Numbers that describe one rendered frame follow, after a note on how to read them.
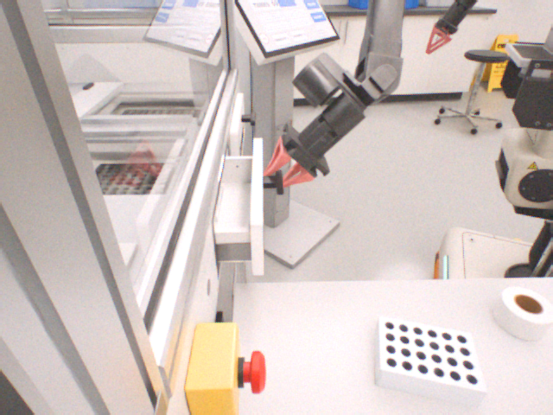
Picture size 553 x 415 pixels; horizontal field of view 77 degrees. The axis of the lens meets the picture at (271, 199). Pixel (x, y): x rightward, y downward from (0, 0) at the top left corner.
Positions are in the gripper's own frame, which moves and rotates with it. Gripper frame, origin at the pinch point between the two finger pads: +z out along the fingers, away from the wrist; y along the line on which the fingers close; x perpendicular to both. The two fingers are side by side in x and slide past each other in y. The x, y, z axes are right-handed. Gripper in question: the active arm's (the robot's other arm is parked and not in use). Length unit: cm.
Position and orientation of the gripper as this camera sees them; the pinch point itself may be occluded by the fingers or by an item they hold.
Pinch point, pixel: (273, 180)
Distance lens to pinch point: 64.5
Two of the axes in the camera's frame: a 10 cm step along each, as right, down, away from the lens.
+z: -6.9, 6.2, 3.9
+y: -7.3, -5.6, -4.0
